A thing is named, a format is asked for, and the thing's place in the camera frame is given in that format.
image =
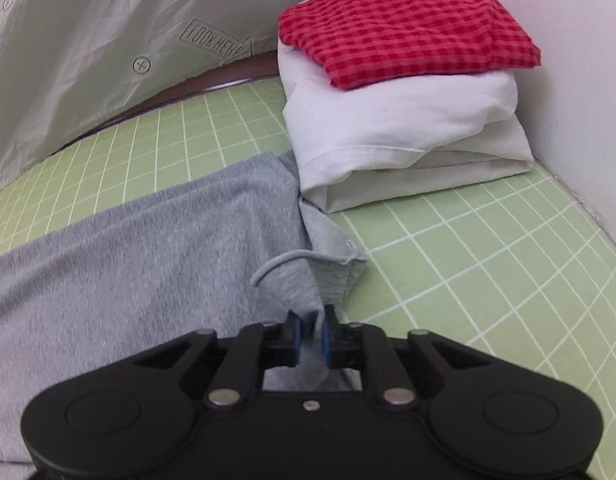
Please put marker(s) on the off-white folded cloth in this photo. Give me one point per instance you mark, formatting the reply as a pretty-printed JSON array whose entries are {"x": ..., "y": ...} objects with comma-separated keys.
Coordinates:
[{"x": 438, "y": 175}]

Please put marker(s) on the light grey printed sheet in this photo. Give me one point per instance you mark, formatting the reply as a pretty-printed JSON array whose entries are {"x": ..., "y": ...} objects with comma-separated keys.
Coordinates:
[{"x": 102, "y": 25}]

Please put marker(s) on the red checked folded cloth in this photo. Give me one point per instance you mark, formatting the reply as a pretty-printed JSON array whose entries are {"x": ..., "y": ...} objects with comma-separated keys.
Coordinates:
[{"x": 408, "y": 25}]

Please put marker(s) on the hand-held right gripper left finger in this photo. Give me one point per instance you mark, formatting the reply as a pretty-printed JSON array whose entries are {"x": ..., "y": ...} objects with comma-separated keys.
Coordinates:
[{"x": 295, "y": 342}]

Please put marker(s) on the green grid mat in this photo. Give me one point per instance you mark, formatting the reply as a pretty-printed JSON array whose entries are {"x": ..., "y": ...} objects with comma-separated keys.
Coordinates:
[{"x": 463, "y": 285}]

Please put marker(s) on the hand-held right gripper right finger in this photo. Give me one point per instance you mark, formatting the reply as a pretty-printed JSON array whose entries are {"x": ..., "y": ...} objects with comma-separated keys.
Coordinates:
[{"x": 327, "y": 342}]

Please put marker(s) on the grey hoodie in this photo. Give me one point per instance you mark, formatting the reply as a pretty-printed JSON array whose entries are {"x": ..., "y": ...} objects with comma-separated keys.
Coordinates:
[{"x": 137, "y": 270}]

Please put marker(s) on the white folded shirt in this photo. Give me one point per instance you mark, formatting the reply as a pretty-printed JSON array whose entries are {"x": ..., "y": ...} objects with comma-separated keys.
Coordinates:
[{"x": 388, "y": 115}]

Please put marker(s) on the dark brown bed frame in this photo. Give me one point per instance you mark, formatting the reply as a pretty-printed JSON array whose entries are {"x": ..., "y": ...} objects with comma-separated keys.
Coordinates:
[{"x": 197, "y": 82}]

